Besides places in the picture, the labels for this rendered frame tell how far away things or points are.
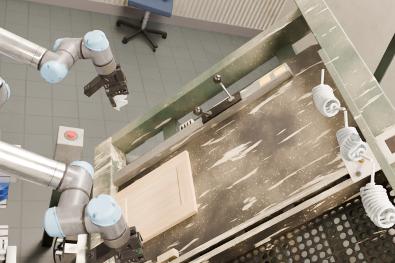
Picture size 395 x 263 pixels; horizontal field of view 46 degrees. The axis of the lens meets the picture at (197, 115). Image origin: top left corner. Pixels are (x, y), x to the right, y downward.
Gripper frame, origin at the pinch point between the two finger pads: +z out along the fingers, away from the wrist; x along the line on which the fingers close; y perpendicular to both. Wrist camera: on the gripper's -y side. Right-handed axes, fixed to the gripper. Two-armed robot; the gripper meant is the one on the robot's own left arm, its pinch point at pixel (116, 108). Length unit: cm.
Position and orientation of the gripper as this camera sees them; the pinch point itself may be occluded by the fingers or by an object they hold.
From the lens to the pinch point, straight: 188.2
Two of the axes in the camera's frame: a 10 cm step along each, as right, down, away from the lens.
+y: 9.7, -2.5, 0.4
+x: -2.1, -6.9, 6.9
